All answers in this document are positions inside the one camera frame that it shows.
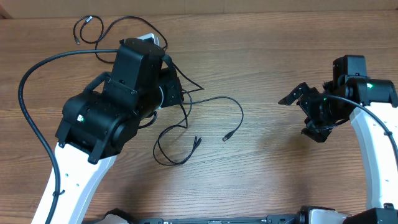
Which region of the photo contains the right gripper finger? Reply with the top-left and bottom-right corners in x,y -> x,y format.
278,82 -> 310,106
301,126 -> 332,142

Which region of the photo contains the black usb cable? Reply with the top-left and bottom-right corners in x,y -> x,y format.
180,88 -> 244,142
73,14 -> 169,65
136,54 -> 206,167

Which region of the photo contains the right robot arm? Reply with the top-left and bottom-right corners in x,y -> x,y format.
266,55 -> 397,223

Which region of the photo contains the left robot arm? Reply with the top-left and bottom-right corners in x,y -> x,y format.
33,34 -> 183,223

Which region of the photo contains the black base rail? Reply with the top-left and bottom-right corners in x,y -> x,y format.
83,208 -> 312,224

